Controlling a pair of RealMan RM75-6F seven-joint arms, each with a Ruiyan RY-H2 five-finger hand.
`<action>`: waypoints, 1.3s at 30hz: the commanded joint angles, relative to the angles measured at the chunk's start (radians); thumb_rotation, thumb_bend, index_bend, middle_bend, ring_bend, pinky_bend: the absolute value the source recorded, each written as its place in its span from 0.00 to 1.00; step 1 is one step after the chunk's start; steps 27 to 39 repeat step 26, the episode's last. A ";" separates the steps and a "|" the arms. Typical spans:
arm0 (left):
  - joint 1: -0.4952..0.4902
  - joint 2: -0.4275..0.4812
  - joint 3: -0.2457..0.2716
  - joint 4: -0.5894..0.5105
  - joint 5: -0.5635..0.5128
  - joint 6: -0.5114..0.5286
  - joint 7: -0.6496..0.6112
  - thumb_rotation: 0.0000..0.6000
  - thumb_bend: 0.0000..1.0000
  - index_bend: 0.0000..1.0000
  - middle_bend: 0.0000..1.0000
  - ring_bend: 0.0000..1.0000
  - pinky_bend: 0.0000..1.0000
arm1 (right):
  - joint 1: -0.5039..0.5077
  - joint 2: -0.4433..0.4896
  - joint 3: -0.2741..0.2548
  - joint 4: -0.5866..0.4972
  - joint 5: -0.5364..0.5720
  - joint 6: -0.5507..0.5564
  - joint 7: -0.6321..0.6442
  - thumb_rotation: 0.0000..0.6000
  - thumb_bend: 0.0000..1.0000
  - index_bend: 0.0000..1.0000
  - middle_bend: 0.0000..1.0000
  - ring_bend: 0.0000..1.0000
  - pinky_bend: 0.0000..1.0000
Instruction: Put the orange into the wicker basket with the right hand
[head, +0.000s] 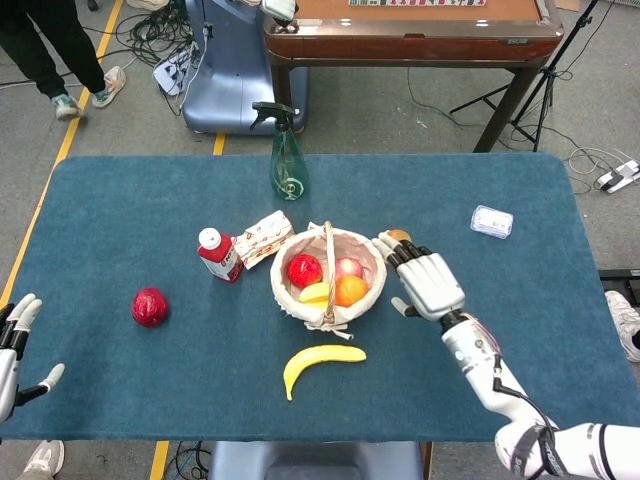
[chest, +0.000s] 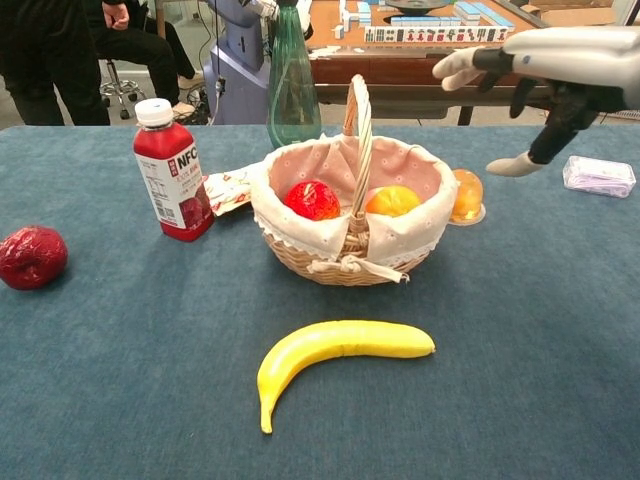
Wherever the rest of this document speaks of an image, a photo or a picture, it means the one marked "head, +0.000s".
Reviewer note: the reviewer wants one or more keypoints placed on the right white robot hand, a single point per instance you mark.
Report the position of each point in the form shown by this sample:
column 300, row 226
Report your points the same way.
column 430, row 287

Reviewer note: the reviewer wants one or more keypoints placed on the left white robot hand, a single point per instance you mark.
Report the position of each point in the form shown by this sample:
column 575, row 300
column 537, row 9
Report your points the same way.
column 7, row 360

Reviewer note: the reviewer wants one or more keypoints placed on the bright orange fruit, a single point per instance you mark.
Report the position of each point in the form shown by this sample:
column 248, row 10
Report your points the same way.
column 352, row 291

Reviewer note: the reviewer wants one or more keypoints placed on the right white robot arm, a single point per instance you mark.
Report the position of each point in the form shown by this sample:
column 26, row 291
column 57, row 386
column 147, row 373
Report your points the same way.
column 480, row 360

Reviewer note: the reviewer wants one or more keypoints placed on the wicker basket with white liner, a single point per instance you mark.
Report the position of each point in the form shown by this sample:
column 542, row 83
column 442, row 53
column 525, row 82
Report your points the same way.
column 360, row 247

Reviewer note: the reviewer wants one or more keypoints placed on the brownish orange fruit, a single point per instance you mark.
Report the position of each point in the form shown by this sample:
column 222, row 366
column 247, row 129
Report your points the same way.
column 399, row 234

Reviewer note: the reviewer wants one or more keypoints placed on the pink apple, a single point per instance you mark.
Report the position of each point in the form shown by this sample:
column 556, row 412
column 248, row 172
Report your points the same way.
column 350, row 267

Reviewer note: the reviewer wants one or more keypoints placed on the clear plastic box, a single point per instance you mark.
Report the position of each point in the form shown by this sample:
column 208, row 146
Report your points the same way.
column 492, row 222

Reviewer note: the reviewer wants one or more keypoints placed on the grey sneaker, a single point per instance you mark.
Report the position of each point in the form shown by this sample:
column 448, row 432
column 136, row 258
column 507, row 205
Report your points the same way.
column 46, row 457

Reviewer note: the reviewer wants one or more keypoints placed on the yellow fruit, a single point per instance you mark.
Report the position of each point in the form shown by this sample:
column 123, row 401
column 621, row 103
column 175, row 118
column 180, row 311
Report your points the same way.
column 312, row 295

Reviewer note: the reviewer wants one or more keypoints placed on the red crinkled fruit with specks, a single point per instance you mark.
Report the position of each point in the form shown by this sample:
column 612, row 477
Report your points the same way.
column 304, row 271

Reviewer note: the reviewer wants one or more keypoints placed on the yellow banana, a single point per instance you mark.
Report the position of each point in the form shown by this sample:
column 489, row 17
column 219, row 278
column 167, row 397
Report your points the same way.
column 310, row 357

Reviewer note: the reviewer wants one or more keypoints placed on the dark red crinkled fruit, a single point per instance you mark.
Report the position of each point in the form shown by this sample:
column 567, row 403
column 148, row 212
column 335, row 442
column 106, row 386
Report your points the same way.
column 150, row 307

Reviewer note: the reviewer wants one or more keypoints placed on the white red printed snack packet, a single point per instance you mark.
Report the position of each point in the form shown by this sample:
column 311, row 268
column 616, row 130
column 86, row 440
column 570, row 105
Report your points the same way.
column 260, row 240

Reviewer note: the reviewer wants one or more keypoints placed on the green spray bottle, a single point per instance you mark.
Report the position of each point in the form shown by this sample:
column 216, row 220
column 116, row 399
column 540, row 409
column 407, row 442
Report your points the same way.
column 287, row 170

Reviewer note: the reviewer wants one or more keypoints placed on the black flat object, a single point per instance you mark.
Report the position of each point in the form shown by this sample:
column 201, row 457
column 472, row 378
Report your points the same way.
column 620, row 275

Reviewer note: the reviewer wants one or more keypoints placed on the blue table cloth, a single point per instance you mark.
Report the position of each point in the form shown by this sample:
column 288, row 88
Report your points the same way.
column 150, row 225

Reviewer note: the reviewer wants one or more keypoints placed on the white sneaker with black trim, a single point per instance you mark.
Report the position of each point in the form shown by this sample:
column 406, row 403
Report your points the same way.
column 625, row 320

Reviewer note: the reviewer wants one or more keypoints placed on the grey blue robot chest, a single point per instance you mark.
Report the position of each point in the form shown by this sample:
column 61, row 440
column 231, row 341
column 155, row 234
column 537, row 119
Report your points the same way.
column 315, row 460

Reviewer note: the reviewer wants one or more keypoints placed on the red bottle with white cap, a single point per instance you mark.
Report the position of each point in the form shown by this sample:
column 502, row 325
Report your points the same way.
column 220, row 257

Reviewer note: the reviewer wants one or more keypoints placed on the white power strip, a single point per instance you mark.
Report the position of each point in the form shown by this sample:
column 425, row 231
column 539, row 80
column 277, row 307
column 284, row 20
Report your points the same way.
column 617, row 177

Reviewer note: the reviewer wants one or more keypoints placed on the brown wooden mahjong table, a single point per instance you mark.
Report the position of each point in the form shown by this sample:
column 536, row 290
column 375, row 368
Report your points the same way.
column 425, row 45

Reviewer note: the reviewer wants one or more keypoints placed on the black tripod stand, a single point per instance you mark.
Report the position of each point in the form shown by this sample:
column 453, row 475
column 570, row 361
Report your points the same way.
column 550, row 75

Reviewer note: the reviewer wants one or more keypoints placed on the row of mahjong tiles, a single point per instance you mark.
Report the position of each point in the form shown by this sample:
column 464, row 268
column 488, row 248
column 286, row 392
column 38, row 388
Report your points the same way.
column 415, row 2

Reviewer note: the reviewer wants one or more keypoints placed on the person in black clothes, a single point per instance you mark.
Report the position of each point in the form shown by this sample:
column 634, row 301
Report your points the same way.
column 30, row 50

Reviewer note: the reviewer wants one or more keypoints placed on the white device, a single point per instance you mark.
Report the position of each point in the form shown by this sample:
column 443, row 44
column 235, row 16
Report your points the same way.
column 280, row 7

